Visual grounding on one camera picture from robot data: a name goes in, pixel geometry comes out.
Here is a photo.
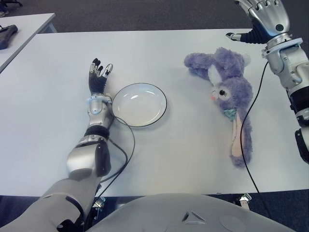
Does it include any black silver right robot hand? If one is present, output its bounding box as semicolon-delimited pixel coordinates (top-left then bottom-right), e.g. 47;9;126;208
225;0;290;45

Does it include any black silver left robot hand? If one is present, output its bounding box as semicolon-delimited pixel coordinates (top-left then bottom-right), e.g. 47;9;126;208
88;57;113;96

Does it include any purple plush bunny doll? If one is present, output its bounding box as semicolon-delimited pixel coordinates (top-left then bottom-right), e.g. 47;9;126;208
183;47;254;169

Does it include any white plate with black rim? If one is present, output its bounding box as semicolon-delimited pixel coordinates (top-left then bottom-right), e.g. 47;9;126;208
112;83;168;128

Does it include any white side table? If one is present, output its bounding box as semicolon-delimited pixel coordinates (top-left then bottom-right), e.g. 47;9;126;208
0;13;57;73

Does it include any black handheld device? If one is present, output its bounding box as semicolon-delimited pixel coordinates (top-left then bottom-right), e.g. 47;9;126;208
0;24;19;50

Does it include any black office chair base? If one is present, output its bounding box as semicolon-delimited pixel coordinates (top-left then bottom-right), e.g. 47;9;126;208
0;0;24;8

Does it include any metal table clamp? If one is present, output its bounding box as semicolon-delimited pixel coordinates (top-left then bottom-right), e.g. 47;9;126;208
238;193;252;211
93;197;106;210

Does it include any grey robot torso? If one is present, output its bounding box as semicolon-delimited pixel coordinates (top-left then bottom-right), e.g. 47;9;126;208
83;193;294;232

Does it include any thin black left wrist cable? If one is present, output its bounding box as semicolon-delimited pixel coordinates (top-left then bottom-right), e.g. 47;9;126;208
96;115;135;201

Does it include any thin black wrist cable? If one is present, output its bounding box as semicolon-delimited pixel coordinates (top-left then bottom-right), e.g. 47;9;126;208
96;115;135;201
241;60;275;218

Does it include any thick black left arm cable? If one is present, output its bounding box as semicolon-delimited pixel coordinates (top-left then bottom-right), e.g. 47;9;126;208
101;137;128;182

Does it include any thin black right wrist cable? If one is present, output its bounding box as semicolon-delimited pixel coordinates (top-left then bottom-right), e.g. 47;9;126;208
241;60;275;218

